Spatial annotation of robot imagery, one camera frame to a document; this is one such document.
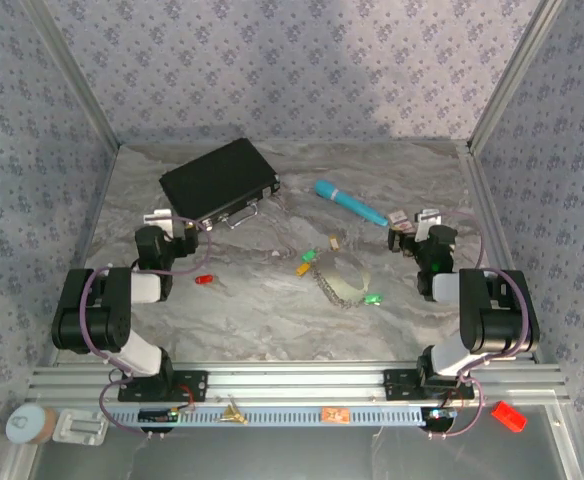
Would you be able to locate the green capped key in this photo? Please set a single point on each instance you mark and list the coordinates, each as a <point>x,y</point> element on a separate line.
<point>373,299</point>
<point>310,255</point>

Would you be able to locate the yellow capped key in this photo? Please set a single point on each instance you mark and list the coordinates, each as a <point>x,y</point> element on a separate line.
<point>302,269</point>

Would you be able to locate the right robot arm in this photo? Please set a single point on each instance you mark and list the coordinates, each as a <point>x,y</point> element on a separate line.
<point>497,320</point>

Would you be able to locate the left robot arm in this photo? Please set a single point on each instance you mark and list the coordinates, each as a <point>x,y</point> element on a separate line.
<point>92,320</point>

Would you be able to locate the small patterned card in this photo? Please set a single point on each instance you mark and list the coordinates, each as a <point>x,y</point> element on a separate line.
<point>401,220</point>

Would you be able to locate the black hard case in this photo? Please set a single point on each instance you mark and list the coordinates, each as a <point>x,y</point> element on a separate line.
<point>217,182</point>

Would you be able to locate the teal pen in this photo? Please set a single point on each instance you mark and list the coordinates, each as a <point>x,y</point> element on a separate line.
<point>344,200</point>

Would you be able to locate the red plastic block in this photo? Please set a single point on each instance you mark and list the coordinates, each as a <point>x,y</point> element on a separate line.
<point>508,416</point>

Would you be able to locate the orange patterned chip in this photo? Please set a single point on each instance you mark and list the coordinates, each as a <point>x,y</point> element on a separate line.
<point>335,415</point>

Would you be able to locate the brass metal piece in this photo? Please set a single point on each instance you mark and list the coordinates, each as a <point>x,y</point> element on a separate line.
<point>232,415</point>

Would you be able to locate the tape roll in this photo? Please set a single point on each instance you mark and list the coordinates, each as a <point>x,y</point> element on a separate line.
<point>27,425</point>

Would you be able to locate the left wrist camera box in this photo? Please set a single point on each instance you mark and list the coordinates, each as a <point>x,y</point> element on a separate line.
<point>159,218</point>

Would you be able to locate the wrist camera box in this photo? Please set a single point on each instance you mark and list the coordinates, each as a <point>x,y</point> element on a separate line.
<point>159,218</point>
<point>428,220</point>

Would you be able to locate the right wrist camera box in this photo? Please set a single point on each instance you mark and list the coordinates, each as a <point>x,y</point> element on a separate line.
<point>428,220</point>

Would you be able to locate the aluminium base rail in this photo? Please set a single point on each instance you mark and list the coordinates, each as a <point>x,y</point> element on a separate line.
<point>297,380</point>

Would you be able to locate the aluminium frame post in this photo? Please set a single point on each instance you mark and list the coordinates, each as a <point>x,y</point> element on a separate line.
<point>512,75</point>
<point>77,75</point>

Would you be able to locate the silver metal bracket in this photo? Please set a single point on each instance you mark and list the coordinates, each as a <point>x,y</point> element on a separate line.
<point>79,427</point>

